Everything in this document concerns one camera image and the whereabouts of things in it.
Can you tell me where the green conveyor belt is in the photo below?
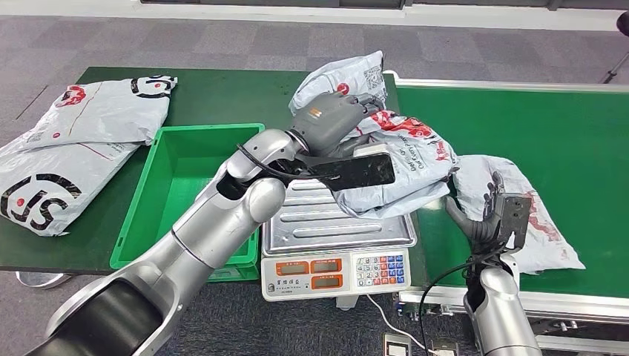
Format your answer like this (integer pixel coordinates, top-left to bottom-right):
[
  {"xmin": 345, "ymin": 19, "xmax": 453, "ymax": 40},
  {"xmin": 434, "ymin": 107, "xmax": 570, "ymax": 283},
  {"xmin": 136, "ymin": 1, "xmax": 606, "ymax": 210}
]
[{"xmin": 383, "ymin": 69, "xmax": 629, "ymax": 355}]

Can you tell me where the black tripod leg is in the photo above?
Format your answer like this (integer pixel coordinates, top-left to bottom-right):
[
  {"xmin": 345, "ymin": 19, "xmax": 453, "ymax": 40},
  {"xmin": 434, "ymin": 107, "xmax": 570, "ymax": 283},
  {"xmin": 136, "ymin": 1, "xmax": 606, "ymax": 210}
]
[{"xmin": 599, "ymin": 49, "xmax": 629, "ymax": 85}]

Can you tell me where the crumpled grey mailer red print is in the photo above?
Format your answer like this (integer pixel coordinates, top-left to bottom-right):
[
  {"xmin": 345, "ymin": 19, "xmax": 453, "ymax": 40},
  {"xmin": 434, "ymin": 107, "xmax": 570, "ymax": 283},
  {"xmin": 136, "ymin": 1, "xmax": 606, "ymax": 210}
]
[{"xmin": 452, "ymin": 154, "xmax": 586, "ymax": 275}]

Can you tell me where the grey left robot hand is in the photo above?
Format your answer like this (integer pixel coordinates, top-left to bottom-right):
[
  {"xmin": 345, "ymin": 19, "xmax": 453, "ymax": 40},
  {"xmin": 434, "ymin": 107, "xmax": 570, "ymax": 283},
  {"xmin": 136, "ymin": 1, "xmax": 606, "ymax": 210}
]
[{"xmin": 289, "ymin": 91, "xmax": 386, "ymax": 158}]

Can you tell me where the grey mailer large black logo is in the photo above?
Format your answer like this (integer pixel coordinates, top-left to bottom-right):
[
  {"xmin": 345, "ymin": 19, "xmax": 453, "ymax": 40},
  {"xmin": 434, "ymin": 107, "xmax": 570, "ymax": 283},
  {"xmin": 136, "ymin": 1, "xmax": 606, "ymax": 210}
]
[{"xmin": 0, "ymin": 132, "xmax": 143, "ymax": 238}]

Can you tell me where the grey mailer with QR codes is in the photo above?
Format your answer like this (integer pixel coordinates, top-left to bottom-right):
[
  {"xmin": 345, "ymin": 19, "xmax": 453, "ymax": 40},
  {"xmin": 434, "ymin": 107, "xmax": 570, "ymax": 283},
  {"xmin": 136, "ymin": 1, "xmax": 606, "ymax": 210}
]
[{"xmin": 288, "ymin": 50, "xmax": 458, "ymax": 220}]

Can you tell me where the dark green table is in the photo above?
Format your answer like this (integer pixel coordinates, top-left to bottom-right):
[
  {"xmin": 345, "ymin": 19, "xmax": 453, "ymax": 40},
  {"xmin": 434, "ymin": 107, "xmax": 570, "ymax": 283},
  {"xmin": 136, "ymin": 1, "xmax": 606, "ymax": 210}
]
[{"xmin": 0, "ymin": 66, "xmax": 429, "ymax": 276}]

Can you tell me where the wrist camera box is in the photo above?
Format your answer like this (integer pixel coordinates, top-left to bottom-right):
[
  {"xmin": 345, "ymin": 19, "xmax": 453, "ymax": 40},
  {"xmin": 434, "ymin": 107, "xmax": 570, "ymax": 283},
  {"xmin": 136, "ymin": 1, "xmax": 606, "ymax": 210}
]
[
  {"xmin": 294, "ymin": 143, "xmax": 397, "ymax": 193},
  {"xmin": 493, "ymin": 192, "xmax": 533, "ymax": 249}
]

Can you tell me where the electronic scale with steel tray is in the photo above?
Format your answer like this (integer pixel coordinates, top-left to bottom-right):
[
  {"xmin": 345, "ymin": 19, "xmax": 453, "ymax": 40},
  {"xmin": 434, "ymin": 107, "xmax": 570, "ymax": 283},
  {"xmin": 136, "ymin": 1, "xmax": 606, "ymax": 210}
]
[{"xmin": 259, "ymin": 179, "xmax": 418, "ymax": 311}]

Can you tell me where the grey floor socket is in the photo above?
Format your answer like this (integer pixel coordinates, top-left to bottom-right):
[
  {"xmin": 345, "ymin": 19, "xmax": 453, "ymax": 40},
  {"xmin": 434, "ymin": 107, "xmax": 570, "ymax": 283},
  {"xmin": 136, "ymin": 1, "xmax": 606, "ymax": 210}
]
[
  {"xmin": 429, "ymin": 337, "xmax": 461, "ymax": 356},
  {"xmin": 382, "ymin": 332, "xmax": 412, "ymax": 356}
]

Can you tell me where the round silver table foot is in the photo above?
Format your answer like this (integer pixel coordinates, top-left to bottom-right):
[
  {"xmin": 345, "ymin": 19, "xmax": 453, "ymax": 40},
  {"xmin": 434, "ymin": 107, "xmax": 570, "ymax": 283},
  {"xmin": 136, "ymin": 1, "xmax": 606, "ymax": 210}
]
[{"xmin": 14, "ymin": 271, "xmax": 72, "ymax": 290}]

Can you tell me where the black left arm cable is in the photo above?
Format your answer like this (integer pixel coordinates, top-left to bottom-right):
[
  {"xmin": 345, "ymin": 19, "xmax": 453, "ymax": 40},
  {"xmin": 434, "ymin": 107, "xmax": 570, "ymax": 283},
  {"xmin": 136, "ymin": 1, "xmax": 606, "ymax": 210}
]
[{"xmin": 237, "ymin": 143, "xmax": 340, "ymax": 182}]

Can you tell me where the white scale cable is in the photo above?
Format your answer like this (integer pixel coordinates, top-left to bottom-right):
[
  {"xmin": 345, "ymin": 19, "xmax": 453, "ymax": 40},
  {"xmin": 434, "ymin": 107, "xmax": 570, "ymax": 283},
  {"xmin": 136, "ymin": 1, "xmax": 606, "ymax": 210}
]
[{"xmin": 366, "ymin": 294, "xmax": 438, "ymax": 355}]

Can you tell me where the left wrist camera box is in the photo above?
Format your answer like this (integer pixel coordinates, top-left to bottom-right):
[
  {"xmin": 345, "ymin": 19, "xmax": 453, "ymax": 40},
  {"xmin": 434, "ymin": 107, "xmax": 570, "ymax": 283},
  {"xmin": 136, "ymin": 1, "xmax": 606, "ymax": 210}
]
[{"xmin": 294, "ymin": 143, "xmax": 397, "ymax": 193}]

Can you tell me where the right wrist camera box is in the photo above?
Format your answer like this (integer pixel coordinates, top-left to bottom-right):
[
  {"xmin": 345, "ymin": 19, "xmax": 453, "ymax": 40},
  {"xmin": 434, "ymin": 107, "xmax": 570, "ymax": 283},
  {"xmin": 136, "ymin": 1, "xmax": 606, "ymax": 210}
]
[{"xmin": 493, "ymin": 192, "xmax": 533, "ymax": 249}]

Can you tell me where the green plastic crate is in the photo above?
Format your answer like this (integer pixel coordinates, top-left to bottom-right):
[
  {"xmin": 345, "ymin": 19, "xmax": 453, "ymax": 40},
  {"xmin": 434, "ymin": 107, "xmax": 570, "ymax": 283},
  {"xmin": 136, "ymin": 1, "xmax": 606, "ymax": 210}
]
[{"xmin": 108, "ymin": 122, "xmax": 266, "ymax": 283}]

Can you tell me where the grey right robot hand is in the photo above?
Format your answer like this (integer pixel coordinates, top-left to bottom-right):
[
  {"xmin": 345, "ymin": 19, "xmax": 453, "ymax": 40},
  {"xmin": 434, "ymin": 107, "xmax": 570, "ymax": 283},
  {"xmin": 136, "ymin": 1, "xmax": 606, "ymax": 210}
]
[{"xmin": 444, "ymin": 171, "xmax": 507, "ymax": 247}]

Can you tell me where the grey mailer small black logo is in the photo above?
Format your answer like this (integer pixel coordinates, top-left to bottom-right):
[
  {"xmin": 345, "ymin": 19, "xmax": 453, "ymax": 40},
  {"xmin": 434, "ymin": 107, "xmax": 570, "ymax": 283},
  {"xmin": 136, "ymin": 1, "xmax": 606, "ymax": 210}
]
[{"xmin": 13, "ymin": 74, "xmax": 178, "ymax": 151}]

